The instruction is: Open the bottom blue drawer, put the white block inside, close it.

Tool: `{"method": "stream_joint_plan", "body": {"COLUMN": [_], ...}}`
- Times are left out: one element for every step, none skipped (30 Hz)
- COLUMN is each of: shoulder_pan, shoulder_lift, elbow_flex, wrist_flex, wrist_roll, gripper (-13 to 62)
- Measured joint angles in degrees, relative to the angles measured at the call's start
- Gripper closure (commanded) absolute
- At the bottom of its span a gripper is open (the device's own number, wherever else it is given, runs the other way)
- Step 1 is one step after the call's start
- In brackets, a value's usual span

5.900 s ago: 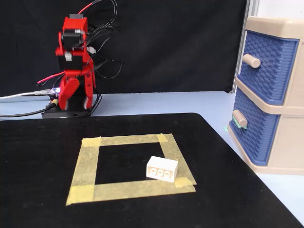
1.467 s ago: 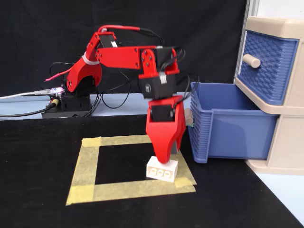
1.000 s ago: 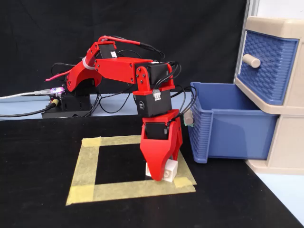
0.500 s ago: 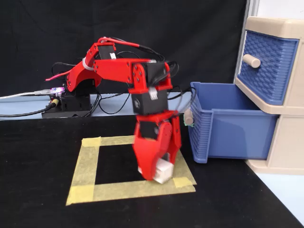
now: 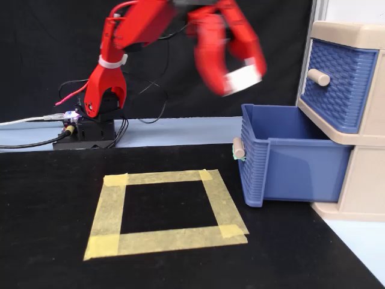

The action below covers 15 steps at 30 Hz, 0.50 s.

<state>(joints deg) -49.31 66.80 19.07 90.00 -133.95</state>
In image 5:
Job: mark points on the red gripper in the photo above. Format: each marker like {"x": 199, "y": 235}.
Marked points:
{"x": 198, "y": 4}

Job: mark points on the white cube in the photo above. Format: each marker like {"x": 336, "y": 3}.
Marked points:
{"x": 242, "y": 79}

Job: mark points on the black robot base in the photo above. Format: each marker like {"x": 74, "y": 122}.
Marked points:
{"x": 90, "y": 134}

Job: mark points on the red robot arm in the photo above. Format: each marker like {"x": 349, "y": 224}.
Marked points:
{"x": 135, "y": 24}

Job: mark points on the beige drawer cabinet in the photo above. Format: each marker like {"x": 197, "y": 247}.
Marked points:
{"x": 367, "y": 180}

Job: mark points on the yellow masking tape strip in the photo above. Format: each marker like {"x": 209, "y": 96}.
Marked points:
{"x": 109, "y": 207}
{"x": 221, "y": 201}
{"x": 168, "y": 241}
{"x": 162, "y": 177}

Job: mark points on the controller board with LED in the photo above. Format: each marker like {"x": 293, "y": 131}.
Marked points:
{"x": 70, "y": 116}

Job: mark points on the black backdrop cloth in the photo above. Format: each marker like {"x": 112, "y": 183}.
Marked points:
{"x": 36, "y": 45}

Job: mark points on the black table mat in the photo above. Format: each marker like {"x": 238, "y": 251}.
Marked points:
{"x": 45, "y": 195}

